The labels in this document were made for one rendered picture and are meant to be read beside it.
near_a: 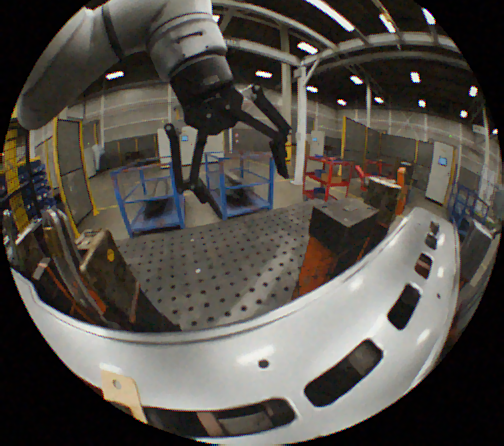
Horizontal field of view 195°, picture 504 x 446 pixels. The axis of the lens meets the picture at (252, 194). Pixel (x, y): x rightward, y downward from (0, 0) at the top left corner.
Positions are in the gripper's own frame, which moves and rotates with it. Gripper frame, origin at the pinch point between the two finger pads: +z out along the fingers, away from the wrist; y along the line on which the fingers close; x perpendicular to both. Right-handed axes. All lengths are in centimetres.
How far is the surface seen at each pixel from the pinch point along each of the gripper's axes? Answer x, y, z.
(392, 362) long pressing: -29.9, 0.0, -0.3
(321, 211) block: -8.7, 8.1, 4.9
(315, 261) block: -12.1, 4.0, 14.3
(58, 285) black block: -9.2, -44.2, -10.3
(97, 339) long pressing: -18.9, -21.4, -8.1
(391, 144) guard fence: 181, 648, 283
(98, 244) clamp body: -7.9, -20.8, -10.0
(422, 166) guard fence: 20, 641, 310
